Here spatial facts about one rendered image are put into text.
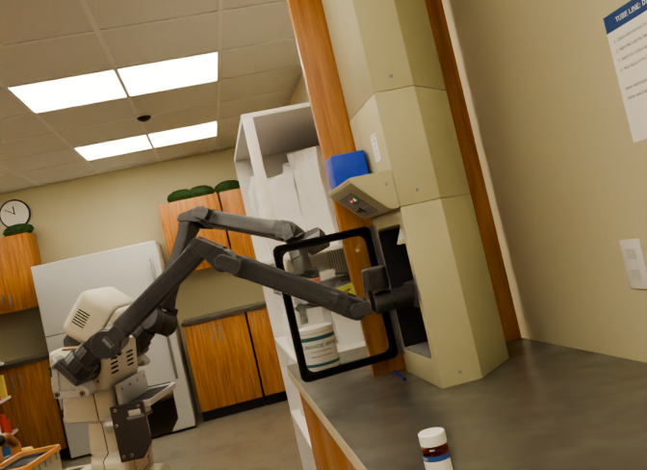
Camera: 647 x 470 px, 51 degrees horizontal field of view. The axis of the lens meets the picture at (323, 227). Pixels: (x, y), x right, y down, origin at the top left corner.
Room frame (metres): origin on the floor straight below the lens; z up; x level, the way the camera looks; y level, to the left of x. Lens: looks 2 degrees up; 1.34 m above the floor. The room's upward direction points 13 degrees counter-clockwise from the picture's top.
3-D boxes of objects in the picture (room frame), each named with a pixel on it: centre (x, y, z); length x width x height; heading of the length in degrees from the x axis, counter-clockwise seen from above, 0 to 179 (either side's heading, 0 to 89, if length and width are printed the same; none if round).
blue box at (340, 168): (1.95, -0.10, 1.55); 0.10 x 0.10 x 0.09; 10
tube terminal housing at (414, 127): (1.89, -0.30, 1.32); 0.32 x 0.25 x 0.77; 10
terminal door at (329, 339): (1.97, 0.01, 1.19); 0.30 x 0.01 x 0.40; 107
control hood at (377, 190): (1.86, -0.12, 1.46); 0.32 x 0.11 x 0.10; 10
